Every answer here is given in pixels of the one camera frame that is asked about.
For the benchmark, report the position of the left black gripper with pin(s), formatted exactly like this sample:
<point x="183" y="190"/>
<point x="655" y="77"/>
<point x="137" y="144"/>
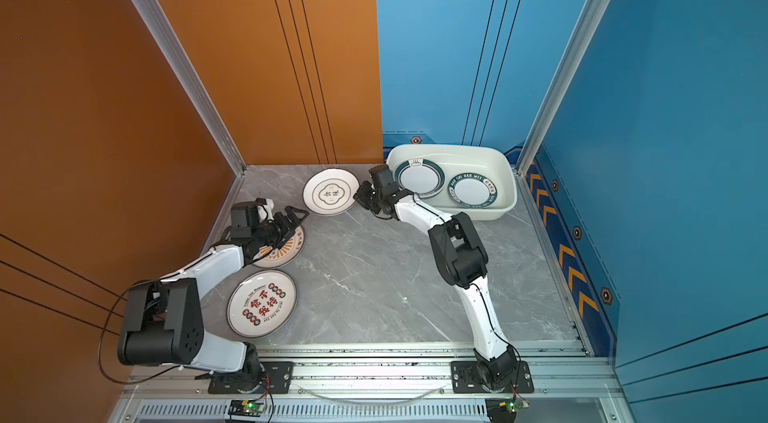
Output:
<point x="287" y="229"/>

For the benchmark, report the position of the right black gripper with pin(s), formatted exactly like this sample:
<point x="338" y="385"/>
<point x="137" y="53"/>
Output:
<point x="360" y="197"/>

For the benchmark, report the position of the white plate brown flower outline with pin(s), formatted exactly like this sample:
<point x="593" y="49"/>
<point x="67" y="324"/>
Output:
<point x="330" y="192"/>

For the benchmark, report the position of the green red rim plate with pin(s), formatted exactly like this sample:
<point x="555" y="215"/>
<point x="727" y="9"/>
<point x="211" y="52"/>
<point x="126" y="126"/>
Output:
<point x="423" y="177"/>

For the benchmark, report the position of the plate with orange sunburst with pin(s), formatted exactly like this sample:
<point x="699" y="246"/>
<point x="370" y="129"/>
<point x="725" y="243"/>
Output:
<point x="273" y="258"/>

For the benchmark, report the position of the small green rim text plate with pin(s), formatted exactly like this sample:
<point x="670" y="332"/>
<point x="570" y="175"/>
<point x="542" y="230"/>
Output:
<point x="472" y="190"/>

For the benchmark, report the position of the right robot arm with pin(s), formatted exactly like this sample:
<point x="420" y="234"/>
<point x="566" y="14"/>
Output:
<point x="461" y="260"/>

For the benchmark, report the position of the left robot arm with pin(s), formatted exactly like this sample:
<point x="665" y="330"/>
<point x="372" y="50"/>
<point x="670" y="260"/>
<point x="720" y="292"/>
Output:
<point x="163" y="324"/>

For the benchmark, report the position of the white plastic bin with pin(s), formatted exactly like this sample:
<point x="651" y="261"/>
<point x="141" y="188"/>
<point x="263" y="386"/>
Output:
<point x="455" y="159"/>

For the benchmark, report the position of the large plate red characters circles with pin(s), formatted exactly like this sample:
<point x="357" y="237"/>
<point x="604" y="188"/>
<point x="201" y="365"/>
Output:
<point x="262" y="304"/>

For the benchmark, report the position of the left green circuit board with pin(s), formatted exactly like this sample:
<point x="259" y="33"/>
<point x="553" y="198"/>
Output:
<point x="247" y="411"/>

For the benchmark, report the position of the right circuit board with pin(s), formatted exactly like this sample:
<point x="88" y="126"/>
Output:
<point x="504" y="410"/>

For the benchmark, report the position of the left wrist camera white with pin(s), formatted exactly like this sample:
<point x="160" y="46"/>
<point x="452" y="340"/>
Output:
<point x="264" y="208"/>

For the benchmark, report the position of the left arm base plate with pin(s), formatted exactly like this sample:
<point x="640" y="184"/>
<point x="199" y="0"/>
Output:
<point x="272" y="377"/>

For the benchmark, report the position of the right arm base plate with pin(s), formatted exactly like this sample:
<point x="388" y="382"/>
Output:
<point x="468" y="377"/>

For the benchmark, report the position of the aluminium rail frame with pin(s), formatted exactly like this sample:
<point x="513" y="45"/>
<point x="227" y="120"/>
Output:
<point x="389" y="382"/>

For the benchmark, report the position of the left aluminium corner post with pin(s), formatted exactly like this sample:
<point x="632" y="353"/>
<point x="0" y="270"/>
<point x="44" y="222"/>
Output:
<point x="166" y="39"/>

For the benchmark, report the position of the aluminium corner post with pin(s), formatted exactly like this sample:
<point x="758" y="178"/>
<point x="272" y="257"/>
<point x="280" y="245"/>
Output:
<point x="166" y="39"/>
<point x="583" y="32"/>

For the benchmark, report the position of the right aluminium corner post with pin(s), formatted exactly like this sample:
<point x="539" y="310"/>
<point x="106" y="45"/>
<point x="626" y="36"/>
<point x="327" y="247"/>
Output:
<point x="583" y="32"/>

